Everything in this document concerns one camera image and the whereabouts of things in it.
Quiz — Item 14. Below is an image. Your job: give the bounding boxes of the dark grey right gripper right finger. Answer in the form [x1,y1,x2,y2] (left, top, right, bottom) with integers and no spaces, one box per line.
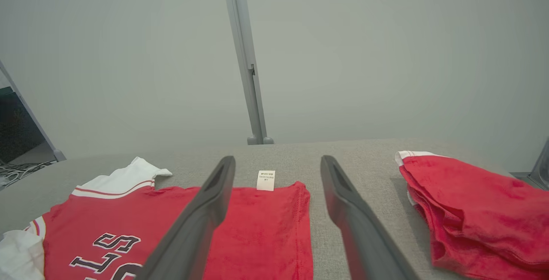
[320,155,419,280]

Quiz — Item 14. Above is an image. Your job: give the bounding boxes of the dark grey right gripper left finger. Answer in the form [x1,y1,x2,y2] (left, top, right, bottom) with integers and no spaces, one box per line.
[135,156,237,280]

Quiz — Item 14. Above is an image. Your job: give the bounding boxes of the red basketball jersey white sleeves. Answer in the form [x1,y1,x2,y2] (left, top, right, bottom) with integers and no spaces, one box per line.
[0,157,314,280]

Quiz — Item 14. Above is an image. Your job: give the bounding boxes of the red shorts white side stripe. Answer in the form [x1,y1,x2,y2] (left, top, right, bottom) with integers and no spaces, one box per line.
[395,151,549,280]

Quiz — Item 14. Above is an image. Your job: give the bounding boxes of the grey slanted frame bar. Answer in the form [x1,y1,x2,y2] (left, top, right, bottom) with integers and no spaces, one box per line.
[0,60,67,163]

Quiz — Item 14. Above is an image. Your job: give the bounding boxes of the tangled pale floor cables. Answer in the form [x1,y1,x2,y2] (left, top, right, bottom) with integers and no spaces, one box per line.
[0,160,57,187]

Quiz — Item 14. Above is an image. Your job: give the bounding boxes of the grey metal partition post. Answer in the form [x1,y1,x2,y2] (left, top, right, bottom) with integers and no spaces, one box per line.
[221,0,269,145]

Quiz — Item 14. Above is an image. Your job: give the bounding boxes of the grey metal frame piece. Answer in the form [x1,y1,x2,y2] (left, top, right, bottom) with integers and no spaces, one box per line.
[510,138,549,191]

